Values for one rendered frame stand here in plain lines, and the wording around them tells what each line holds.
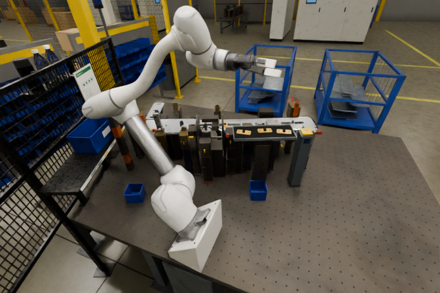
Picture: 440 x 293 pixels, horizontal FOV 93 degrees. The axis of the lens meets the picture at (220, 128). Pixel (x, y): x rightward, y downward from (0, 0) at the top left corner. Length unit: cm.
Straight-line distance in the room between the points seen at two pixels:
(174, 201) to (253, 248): 53
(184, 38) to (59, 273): 214
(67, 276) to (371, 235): 224
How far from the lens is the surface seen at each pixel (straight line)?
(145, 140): 124
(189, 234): 114
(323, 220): 153
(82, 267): 238
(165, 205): 110
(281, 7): 907
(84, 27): 210
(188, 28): 83
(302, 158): 145
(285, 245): 137
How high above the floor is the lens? 190
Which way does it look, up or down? 34 degrees down
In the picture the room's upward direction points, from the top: 2 degrees counter-clockwise
